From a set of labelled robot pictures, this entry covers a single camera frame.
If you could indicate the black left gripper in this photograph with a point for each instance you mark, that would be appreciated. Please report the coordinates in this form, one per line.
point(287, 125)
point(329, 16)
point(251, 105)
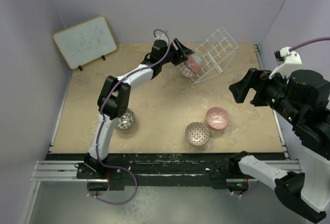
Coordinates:
point(179, 58)

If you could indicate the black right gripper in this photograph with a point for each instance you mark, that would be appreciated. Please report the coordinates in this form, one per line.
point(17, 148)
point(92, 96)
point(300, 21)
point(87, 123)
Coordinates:
point(258, 79)

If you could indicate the grey leaf bowl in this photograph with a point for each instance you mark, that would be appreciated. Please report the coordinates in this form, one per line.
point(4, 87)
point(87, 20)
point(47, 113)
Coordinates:
point(194, 63)
point(126, 121)

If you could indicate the blue patterned bowl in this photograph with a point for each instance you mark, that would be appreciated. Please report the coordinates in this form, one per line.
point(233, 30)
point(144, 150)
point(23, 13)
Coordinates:
point(185, 70)

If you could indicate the white wire dish rack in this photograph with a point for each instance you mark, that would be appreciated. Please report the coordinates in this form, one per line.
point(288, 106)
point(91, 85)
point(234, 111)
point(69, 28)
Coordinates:
point(216, 53)

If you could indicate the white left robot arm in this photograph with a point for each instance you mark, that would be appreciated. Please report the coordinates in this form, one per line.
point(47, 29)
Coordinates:
point(114, 97)

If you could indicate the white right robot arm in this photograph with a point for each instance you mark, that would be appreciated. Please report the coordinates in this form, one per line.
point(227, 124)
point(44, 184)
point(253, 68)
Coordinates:
point(302, 100)

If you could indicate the red patterned bowl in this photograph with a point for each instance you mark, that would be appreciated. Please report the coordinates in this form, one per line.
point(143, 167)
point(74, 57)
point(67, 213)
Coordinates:
point(217, 118)

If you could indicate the brown patterned bowl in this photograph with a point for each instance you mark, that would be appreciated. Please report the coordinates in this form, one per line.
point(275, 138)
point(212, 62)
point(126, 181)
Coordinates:
point(197, 134)

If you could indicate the small framed whiteboard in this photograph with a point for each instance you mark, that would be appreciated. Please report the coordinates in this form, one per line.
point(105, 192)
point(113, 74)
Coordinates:
point(85, 42)

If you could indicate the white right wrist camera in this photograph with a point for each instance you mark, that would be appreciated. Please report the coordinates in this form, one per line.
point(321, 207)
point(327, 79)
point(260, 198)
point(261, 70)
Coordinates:
point(289, 62)

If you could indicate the black front mounting rail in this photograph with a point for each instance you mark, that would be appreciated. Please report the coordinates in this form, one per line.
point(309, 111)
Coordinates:
point(215, 170)

